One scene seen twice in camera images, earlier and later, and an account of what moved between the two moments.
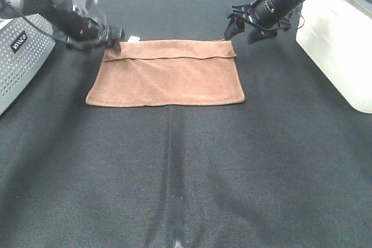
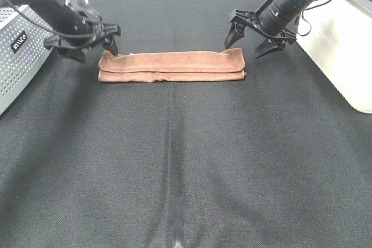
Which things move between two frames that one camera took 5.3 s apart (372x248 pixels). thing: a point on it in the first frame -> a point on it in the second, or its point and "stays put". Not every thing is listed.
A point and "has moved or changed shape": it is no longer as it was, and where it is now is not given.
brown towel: (168, 72) has moved or changed shape
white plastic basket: (337, 35) stays put
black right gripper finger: (257, 35) -> (269, 47)
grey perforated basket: (25, 42) stays put
